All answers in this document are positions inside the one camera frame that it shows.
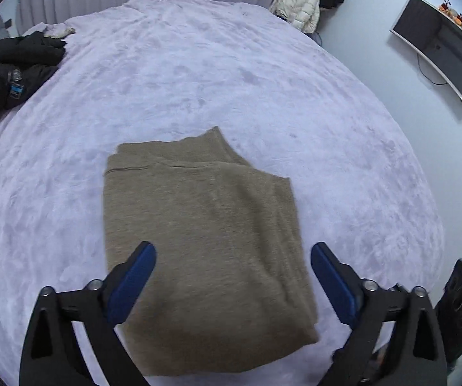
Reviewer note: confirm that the brown knit sweater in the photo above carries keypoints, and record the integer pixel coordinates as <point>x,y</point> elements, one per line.
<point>206,229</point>

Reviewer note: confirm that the small white cloth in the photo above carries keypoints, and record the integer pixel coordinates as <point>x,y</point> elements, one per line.
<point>58,31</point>

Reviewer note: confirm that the black device with green light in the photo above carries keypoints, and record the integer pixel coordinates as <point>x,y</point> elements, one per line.
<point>460,301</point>

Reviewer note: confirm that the wall-mounted television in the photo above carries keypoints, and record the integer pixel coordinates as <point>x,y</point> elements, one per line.
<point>440,44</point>

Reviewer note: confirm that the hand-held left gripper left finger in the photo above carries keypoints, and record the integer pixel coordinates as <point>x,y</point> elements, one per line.
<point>134,281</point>

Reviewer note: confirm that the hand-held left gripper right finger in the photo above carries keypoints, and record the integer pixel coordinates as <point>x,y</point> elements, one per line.
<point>335,285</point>

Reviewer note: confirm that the cream puffer jacket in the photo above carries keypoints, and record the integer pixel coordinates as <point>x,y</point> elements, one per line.
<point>301,2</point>

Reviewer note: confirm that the lavender plush bed blanket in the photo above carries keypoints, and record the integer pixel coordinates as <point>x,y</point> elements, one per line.
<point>214,68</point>

